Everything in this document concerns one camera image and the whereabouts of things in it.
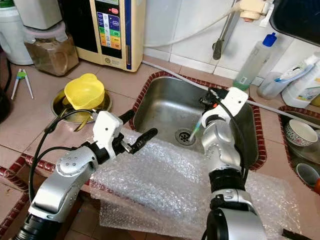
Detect small grey cup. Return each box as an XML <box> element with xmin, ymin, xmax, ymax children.
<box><xmin>296</xmin><ymin>162</ymin><xmax>320</xmax><ymax>188</ymax></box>

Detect grey wall pipe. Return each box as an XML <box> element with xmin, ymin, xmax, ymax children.
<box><xmin>212</xmin><ymin>0</ymin><xmax>243</xmax><ymax>61</ymax></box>

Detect clear bottle blue cap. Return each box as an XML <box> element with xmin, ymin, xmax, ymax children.
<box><xmin>232</xmin><ymin>32</ymin><xmax>277</xmax><ymax>92</ymax></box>

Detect white blue brush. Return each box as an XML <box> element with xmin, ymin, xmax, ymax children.
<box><xmin>278</xmin><ymin>64</ymin><xmax>316</xmax><ymax>83</ymax></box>

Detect black hanging pan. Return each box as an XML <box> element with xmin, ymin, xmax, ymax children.
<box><xmin>270</xmin><ymin>0</ymin><xmax>320</xmax><ymax>48</ymax></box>

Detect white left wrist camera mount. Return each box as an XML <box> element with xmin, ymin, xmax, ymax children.
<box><xmin>92</xmin><ymin>111</ymin><xmax>125</xmax><ymax>161</ymax></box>

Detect white plastic container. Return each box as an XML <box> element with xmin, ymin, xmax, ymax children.
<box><xmin>25</xmin><ymin>0</ymin><xmax>66</xmax><ymax>30</ymax></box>

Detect steel sink basin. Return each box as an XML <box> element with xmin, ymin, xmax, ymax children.
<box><xmin>278</xmin><ymin>105</ymin><xmax>320</xmax><ymax>193</ymax></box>
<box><xmin>130</xmin><ymin>71</ymin><xmax>268</xmax><ymax>171</ymax></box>

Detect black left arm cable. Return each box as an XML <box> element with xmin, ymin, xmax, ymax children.
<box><xmin>28</xmin><ymin>110</ymin><xmax>103</xmax><ymax>206</ymax></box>

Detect white detergent bottle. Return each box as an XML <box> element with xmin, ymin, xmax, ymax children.
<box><xmin>282</xmin><ymin>55</ymin><xmax>320</xmax><ymax>108</ymax></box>

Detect steel bowl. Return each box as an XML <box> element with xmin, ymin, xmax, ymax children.
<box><xmin>51</xmin><ymin>89</ymin><xmax>112</xmax><ymax>125</ymax></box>

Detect white green training chopsticks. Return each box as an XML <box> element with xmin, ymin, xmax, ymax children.
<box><xmin>12</xmin><ymin>69</ymin><xmax>35</xmax><ymax>100</ymax></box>

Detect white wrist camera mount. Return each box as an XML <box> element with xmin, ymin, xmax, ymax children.
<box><xmin>92</xmin><ymin>111</ymin><xmax>125</xmax><ymax>161</ymax></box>
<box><xmin>201</xmin><ymin>87</ymin><xmax>249</xmax><ymax>128</ymax></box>

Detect yellow plastic bowl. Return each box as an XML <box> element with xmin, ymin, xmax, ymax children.
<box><xmin>64</xmin><ymin>73</ymin><xmax>106</xmax><ymax>111</ymax></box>

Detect dark round plate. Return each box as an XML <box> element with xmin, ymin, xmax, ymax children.
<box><xmin>287</xmin><ymin>144</ymin><xmax>320</xmax><ymax>168</ymax></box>

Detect white patterned bowl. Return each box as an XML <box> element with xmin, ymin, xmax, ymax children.
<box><xmin>284</xmin><ymin>118</ymin><xmax>316</xmax><ymax>147</ymax></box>

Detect clear bubble wrap sheet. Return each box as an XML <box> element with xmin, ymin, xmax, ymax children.
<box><xmin>90</xmin><ymin>131</ymin><xmax>303</xmax><ymax>240</ymax></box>

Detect sink drain strainer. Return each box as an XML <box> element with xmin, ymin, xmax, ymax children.
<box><xmin>175</xmin><ymin>128</ymin><xmax>196</xmax><ymax>147</ymax></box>

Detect cream water ionizer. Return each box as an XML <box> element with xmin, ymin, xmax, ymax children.
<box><xmin>75</xmin><ymin>0</ymin><xmax>147</xmax><ymax>73</ymax></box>

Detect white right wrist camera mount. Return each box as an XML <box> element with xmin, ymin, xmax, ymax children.
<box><xmin>201</xmin><ymin>87</ymin><xmax>249</xmax><ymax>128</ymax></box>

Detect black kettle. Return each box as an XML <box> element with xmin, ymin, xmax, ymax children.
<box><xmin>0</xmin><ymin>50</ymin><xmax>12</xmax><ymax>121</ymax></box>

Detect cream hose with fitting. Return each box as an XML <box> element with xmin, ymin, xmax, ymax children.
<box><xmin>142</xmin><ymin>0</ymin><xmax>275</xmax><ymax>49</ymax></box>

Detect white jug green lid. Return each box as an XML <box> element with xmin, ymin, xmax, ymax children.
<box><xmin>0</xmin><ymin>0</ymin><xmax>35</xmax><ymax>66</ymax></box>

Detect clear jar brown contents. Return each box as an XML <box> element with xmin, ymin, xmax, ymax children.
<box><xmin>22</xmin><ymin>22</ymin><xmax>80</xmax><ymax>77</ymax></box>

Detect clear plastic cup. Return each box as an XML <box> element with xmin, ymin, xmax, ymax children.
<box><xmin>260</xmin><ymin>71</ymin><xmax>298</xmax><ymax>100</ymax></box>

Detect long black strip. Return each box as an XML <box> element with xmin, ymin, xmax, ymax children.
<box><xmin>282</xmin><ymin>228</ymin><xmax>306</xmax><ymax>240</ymax></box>

